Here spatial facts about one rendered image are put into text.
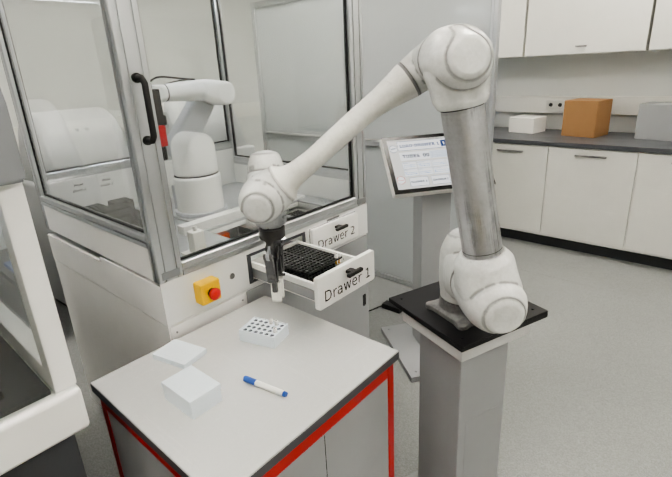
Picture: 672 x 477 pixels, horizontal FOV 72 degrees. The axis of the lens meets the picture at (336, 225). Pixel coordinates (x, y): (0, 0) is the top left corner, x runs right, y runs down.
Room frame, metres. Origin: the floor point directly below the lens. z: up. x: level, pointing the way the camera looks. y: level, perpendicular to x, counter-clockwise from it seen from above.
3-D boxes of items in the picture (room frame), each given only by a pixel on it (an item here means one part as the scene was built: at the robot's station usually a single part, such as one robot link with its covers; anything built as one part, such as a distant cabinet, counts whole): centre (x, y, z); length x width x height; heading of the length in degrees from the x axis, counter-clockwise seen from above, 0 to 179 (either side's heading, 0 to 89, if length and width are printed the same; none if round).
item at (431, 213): (2.24, -0.51, 0.51); 0.50 x 0.45 x 1.02; 12
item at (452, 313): (1.31, -0.41, 0.81); 0.22 x 0.18 x 0.06; 116
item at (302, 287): (1.52, 0.13, 0.86); 0.40 x 0.26 x 0.06; 48
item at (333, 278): (1.38, -0.03, 0.87); 0.29 x 0.02 x 0.11; 138
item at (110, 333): (1.95, 0.54, 0.40); 1.03 x 0.95 x 0.80; 138
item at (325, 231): (1.83, 0.00, 0.87); 0.29 x 0.02 x 0.11; 138
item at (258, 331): (1.23, 0.24, 0.78); 0.12 x 0.08 x 0.04; 65
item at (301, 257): (1.51, 0.12, 0.87); 0.22 x 0.18 x 0.06; 48
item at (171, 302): (1.95, 0.55, 0.87); 1.02 x 0.95 x 0.14; 138
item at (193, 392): (0.96, 0.38, 0.79); 0.13 x 0.09 x 0.05; 49
